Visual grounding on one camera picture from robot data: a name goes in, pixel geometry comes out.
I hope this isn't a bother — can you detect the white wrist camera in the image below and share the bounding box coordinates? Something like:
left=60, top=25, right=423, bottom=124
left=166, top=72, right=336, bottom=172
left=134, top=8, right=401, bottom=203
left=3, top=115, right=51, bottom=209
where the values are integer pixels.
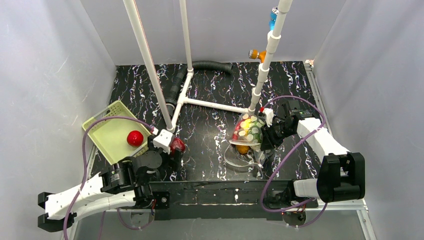
left=258, top=107, right=275, bottom=127
left=152, top=129, right=175, bottom=155

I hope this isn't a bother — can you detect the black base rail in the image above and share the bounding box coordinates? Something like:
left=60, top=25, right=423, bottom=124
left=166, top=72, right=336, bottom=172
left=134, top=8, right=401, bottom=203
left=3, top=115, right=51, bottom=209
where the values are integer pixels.
left=145, top=179, right=319, bottom=221

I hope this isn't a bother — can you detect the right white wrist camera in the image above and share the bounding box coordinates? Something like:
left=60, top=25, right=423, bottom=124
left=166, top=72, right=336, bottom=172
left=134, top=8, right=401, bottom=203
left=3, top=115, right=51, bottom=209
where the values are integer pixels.
left=258, top=107, right=275, bottom=127

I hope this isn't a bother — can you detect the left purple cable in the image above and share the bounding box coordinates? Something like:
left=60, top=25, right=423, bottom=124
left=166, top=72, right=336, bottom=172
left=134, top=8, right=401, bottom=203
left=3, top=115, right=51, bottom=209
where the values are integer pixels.
left=62, top=115, right=157, bottom=240

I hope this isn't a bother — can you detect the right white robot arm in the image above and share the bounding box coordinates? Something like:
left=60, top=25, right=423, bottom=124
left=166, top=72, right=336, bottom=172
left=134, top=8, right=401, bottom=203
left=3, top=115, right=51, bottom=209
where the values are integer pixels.
left=259, top=100, right=366, bottom=204

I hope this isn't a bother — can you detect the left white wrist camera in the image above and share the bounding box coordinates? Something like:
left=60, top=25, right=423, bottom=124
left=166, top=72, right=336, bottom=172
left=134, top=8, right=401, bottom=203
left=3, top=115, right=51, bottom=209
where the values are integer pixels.
left=152, top=129, right=175, bottom=155

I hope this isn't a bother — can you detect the purple cable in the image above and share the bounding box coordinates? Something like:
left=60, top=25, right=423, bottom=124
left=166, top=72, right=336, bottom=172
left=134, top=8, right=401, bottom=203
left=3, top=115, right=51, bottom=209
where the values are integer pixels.
left=62, top=115, right=157, bottom=240
left=259, top=95, right=329, bottom=229

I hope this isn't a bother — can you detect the light green plastic basket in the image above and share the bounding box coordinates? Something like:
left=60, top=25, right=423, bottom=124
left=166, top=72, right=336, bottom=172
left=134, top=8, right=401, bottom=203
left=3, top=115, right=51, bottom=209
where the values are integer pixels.
left=82, top=100, right=151, bottom=165

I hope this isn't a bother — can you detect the dark red fake fruit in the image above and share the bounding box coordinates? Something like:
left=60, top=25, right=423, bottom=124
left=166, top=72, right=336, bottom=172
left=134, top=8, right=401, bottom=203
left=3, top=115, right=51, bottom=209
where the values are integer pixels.
left=170, top=137, right=186, bottom=155

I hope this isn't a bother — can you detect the blue clamp knob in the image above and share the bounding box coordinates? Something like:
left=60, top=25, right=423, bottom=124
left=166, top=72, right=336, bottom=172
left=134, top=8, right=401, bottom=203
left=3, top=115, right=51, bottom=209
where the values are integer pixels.
left=268, top=7, right=279, bottom=31

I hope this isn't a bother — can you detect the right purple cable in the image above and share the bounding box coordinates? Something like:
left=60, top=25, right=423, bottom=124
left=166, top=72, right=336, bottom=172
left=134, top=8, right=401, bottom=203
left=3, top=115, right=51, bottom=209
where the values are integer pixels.
left=259, top=95, right=329, bottom=229

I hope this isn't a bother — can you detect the black corrugated hose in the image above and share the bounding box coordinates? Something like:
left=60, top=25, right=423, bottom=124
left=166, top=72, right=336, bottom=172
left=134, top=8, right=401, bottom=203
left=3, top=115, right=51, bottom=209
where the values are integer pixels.
left=164, top=60, right=234, bottom=110

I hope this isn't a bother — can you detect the red fake apple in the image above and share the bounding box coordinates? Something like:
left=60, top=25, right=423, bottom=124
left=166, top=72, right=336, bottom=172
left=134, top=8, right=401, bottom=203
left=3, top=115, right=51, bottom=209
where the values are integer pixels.
left=126, top=130, right=144, bottom=147

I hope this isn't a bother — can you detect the clear polka dot zip bag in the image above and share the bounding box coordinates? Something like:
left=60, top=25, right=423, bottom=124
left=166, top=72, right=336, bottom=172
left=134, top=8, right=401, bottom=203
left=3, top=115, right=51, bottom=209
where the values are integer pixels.
left=224, top=113, right=270, bottom=169

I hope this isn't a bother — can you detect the white PVC pipe frame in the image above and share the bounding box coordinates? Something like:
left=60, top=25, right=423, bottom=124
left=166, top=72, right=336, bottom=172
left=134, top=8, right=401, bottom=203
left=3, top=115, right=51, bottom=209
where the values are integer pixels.
left=123, top=0, right=292, bottom=133

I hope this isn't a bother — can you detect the orange clamp knob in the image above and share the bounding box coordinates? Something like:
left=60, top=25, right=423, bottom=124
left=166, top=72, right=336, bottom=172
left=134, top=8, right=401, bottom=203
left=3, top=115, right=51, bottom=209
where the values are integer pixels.
left=248, top=49, right=267, bottom=63

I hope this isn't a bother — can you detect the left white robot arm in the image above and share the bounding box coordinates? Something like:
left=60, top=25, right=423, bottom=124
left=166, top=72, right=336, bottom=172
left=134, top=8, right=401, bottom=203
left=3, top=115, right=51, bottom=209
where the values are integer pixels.
left=37, top=136, right=186, bottom=233

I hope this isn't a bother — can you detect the orange fake fruit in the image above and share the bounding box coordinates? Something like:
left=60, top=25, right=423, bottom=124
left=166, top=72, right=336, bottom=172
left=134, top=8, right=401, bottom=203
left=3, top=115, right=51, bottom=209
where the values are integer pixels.
left=235, top=145, right=251, bottom=155

